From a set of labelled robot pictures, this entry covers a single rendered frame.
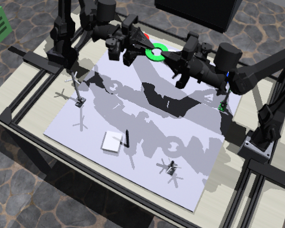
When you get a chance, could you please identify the green ring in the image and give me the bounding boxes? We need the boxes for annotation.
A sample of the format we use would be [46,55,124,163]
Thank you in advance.
[145,43,168,62]

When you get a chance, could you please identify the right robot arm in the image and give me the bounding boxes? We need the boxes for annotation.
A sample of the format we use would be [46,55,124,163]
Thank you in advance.
[50,0,124,61]

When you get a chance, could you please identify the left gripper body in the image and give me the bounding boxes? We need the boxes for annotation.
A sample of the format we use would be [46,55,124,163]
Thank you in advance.
[175,36,212,89]

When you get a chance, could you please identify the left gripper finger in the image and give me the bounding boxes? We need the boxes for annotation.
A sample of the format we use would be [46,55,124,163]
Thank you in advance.
[164,59,181,76]
[160,51,182,66]

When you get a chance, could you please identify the white notepad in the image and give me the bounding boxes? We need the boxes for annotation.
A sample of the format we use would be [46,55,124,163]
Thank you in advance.
[103,131,122,153]

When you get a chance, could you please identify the grey post with side pins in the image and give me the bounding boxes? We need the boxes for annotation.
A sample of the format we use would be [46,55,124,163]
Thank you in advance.
[65,70,86,107]

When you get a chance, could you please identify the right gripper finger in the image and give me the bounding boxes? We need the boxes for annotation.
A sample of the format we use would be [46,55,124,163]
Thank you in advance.
[129,27,155,49]
[129,44,146,59]

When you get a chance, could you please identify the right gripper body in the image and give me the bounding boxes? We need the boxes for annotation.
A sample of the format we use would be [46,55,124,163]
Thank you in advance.
[106,14,138,67]

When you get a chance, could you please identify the dark grey post with green foot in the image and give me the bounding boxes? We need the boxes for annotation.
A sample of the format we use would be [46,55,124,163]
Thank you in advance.
[218,87,231,111]

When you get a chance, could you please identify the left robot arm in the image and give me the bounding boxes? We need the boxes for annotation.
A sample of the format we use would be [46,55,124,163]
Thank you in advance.
[195,42,285,152]

